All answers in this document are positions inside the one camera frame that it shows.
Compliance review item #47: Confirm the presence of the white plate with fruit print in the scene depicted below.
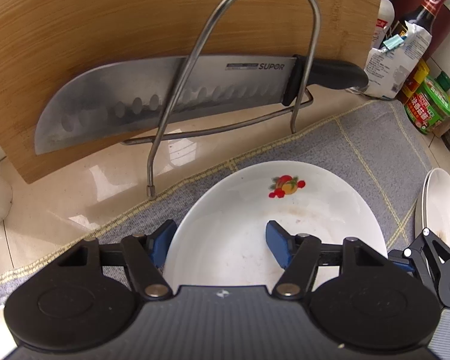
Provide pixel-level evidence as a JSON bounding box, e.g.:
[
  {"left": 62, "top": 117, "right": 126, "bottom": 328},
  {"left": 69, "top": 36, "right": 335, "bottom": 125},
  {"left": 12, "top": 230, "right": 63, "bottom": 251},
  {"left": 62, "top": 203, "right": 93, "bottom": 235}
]
[{"left": 163, "top": 161, "right": 387, "bottom": 289}]

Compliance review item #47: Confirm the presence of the white clipped powder bag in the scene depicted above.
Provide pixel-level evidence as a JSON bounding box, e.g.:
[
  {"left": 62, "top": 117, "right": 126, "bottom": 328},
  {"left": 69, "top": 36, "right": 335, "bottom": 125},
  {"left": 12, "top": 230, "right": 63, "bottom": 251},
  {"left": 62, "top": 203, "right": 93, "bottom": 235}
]
[{"left": 359, "top": 21, "right": 432, "bottom": 99}]

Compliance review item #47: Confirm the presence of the bamboo cutting board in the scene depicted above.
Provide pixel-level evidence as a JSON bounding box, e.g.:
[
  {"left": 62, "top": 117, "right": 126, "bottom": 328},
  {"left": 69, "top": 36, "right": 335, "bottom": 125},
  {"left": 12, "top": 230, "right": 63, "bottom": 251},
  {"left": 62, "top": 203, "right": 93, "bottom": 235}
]
[{"left": 0, "top": 0, "right": 380, "bottom": 184}]

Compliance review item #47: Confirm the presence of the dark soy sauce bottle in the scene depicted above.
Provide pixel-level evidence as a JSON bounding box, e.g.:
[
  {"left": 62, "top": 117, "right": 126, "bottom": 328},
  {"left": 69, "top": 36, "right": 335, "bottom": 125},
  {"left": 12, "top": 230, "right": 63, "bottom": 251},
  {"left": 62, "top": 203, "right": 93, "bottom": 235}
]
[{"left": 394, "top": 0, "right": 446, "bottom": 37}]

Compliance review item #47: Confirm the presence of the steel wire rack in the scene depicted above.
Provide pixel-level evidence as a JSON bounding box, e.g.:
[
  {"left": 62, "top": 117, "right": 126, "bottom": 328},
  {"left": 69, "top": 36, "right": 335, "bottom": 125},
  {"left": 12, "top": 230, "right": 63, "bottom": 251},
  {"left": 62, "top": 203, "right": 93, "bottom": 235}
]
[{"left": 120, "top": 0, "right": 321, "bottom": 199}]

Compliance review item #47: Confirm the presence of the steel kitchen knife black handle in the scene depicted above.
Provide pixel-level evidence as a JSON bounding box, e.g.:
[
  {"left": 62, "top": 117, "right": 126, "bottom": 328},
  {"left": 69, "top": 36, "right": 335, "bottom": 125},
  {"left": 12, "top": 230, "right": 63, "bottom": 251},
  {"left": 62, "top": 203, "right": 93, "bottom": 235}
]
[{"left": 34, "top": 53, "right": 370, "bottom": 155}]

